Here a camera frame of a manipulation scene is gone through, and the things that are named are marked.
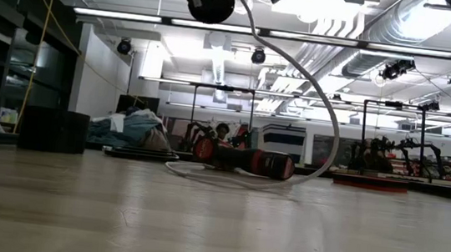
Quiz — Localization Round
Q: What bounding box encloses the white cord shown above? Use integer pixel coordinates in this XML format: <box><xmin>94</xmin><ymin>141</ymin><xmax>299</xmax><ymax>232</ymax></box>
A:
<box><xmin>162</xmin><ymin>0</ymin><xmax>355</xmax><ymax>200</ymax></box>

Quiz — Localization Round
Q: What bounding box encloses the black ceiling speaker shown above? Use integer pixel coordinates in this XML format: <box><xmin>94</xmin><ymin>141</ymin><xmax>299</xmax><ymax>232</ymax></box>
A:
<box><xmin>115</xmin><ymin>38</ymin><xmax>133</xmax><ymax>57</ymax></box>
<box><xmin>250</xmin><ymin>47</ymin><xmax>267</xmax><ymax>66</ymax></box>

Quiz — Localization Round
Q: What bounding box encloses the person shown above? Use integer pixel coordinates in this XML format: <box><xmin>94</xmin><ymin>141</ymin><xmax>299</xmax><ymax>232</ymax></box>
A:
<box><xmin>214</xmin><ymin>121</ymin><xmax>231</xmax><ymax>142</ymax></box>

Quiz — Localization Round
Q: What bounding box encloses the long overhead light bar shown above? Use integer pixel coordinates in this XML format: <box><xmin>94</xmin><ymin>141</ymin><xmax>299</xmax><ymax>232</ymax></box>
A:
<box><xmin>72</xmin><ymin>6</ymin><xmax>451</xmax><ymax>59</ymax></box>

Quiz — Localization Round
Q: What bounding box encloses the white machine cabinet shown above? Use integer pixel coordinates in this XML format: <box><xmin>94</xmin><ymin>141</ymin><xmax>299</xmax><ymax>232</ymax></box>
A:
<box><xmin>255</xmin><ymin>121</ymin><xmax>308</xmax><ymax>165</ymax></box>

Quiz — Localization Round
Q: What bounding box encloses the dark chalkboard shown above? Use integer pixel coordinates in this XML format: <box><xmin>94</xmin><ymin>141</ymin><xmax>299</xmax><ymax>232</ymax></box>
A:
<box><xmin>310</xmin><ymin>134</ymin><xmax>359</xmax><ymax>170</ymax></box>

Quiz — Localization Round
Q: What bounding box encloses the black monitor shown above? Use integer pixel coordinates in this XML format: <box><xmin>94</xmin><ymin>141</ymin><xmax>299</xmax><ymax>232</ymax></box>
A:
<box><xmin>115</xmin><ymin>93</ymin><xmax>161</xmax><ymax>118</ymax></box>

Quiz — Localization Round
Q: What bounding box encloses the blue white cloth pile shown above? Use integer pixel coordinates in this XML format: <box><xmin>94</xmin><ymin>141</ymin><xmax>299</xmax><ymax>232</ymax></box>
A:
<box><xmin>87</xmin><ymin>102</ymin><xmax>176</xmax><ymax>153</ymax></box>

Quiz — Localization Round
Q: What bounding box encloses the red black flat case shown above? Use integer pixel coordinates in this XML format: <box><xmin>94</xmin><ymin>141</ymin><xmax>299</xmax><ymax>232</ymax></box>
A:
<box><xmin>330</xmin><ymin>172</ymin><xmax>410</xmax><ymax>194</ymax></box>

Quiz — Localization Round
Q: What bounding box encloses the silver spiral air duct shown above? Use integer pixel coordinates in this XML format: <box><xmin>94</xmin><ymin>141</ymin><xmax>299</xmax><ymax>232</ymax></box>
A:
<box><xmin>342</xmin><ymin>0</ymin><xmax>448</xmax><ymax>88</ymax></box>

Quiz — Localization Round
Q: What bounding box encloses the black background rig frame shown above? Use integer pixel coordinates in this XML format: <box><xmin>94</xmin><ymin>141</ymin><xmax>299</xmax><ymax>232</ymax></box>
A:
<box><xmin>187</xmin><ymin>82</ymin><xmax>256</xmax><ymax>159</ymax></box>
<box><xmin>356</xmin><ymin>93</ymin><xmax>442</xmax><ymax>182</ymax></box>

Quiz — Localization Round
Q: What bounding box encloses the black ceiling camera cluster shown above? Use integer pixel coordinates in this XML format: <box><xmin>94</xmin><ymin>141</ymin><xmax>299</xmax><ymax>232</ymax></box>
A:
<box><xmin>381</xmin><ymin>56</ymin><xmax>417</xmax><ymax>83</ymax></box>

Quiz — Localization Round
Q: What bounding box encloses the red black cordless drill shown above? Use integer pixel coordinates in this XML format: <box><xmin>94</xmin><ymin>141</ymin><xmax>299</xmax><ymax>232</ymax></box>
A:
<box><xmin>190</xmin><ymin>134</ymin><xmax>298</xmax><ymax>183</ymax></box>

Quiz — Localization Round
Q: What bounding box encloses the yellow extension cord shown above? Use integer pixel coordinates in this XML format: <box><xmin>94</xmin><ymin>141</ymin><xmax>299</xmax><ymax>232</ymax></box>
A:
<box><xmin>13</xmin><ymin>0</ymin><xmax>59</xmax><ymax>137</ymax></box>

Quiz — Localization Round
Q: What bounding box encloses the grey duct tape roll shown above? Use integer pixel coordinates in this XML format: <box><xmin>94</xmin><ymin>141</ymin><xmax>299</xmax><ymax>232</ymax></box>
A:
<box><xmin>17</xmin><ymin>103</ymin><xmax>92</xmax><ymax>157</ymax></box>

